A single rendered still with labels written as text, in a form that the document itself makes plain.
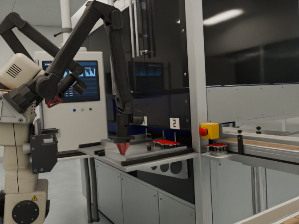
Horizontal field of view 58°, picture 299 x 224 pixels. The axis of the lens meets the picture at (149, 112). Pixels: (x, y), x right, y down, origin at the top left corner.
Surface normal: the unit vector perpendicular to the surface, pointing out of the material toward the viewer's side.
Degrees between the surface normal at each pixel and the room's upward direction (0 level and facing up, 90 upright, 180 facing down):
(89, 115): 90
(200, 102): 90
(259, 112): 90
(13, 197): 90
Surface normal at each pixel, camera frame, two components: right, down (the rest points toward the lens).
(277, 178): 0.52, 0.01
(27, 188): 0.32, 0.03
